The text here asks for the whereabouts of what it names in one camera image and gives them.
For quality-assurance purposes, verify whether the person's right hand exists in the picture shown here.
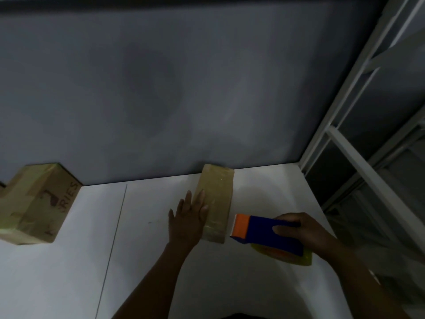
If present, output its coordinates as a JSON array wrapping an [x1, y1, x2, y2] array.
[[272, 212, 336, 256]]

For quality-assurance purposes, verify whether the person's left hand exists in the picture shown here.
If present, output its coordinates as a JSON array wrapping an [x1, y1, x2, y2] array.
[[168, 189, 210, 248]]

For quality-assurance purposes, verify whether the blue orange tape dispenser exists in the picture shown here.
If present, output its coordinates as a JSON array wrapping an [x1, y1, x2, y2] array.
[[230, 214, 313, 266]]

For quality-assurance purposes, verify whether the small taped cardboard box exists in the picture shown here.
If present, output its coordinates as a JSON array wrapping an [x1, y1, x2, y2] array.
[[192, 163, 235, 244]]

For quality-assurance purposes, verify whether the person's left forearm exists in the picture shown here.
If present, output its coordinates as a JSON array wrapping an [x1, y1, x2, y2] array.
[[111, 242, 195, 319]]

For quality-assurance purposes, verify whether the person's right forearm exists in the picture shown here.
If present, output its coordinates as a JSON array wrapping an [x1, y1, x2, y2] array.
[[324, 239, 412, 319]]

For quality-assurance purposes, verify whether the large taped cardboard box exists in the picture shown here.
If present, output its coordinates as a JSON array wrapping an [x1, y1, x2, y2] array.
[[0, 163, 83, 245]]

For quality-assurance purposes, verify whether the white metal shelf frame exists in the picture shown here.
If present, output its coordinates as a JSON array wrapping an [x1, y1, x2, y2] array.
[[298, 0, 425, 256]]

